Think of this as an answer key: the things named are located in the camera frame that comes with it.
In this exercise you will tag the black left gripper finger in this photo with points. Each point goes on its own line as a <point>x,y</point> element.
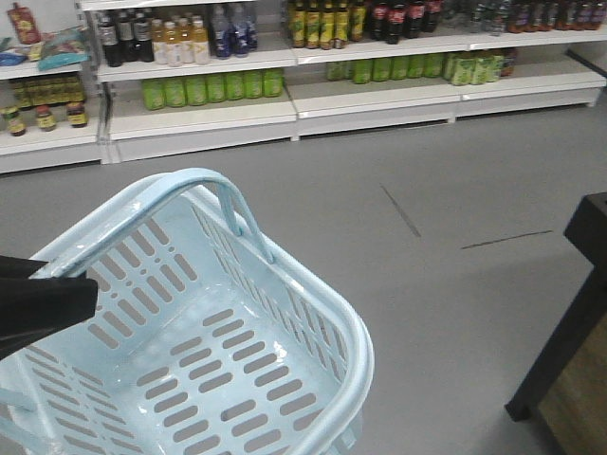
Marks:
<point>34,309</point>

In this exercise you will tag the light blue plastic basket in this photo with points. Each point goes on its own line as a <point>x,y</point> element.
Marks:
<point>208,338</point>

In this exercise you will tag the black wooden produce display stand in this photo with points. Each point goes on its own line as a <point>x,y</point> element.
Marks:
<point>565,389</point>

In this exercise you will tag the white store shelving unit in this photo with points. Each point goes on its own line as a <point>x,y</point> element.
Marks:
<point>549,72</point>

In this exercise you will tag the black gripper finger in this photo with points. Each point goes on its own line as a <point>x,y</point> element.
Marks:
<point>18,268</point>

